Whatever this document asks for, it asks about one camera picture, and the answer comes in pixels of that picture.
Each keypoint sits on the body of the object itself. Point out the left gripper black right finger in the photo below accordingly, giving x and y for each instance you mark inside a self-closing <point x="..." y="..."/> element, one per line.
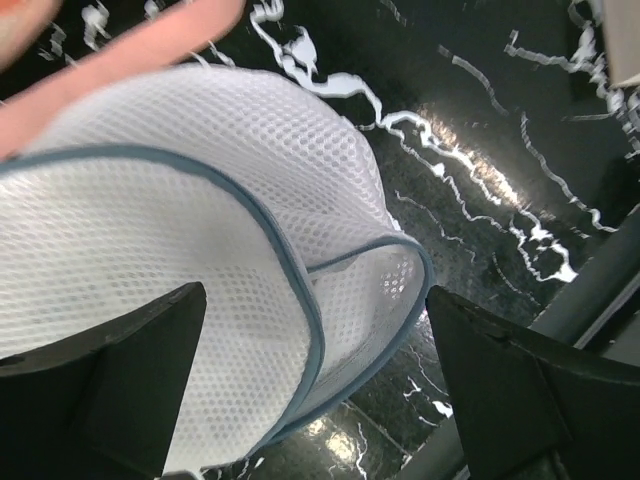
<point x="529" y="407"/>

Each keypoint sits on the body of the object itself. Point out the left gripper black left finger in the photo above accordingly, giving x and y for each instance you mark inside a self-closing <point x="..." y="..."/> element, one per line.
<point x="103" y="403"/>

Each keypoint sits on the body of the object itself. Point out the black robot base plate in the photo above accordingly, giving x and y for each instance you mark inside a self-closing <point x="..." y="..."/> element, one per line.
<point x="606" y="288"/>

